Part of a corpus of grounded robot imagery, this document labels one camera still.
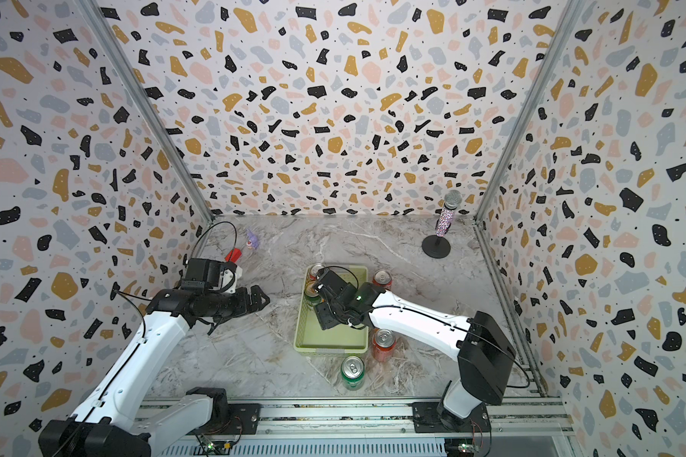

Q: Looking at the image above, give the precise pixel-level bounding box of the green herbal tea can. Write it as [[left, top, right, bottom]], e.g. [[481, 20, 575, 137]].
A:
[[303, 281, 322, 310]]

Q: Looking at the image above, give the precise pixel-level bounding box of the red cola can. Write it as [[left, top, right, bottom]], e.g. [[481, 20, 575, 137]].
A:
[[373, 270, 393, 291], [309, 264, 325, 280], [372, 329, 396, 363]]

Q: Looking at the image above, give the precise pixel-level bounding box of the green Sprite can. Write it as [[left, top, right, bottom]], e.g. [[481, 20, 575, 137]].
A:
[[340, 355, 365, 390]]

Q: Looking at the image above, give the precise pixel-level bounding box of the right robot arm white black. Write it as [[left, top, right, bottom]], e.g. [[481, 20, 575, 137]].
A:
[[314, 280, 516, 431]]

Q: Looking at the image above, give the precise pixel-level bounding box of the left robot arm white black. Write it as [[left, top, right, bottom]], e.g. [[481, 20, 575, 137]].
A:
[[38, 286, 270, 456]]

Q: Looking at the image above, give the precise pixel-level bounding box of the light green perforated plastic basket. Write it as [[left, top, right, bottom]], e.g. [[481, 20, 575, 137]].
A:
[[293, 265, 370, 355]]

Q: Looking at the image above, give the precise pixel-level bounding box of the red small toy block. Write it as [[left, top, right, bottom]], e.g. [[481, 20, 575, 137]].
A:
[[225, 248, 242, 264]]

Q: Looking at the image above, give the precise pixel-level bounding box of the purple small toy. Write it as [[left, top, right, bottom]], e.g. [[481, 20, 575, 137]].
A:
[[247, 230, 260, 251]]

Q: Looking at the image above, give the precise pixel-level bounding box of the glitter microphone on black stand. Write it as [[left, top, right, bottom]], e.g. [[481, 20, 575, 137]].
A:
[[421, 190, 462, 259]]

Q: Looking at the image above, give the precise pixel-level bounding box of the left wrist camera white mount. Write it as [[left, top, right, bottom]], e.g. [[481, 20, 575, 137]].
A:
[[179, 258, 243, 293]]

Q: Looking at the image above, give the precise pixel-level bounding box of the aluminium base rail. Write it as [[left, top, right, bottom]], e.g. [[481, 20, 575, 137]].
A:
[[151, 397, 583, 456]]

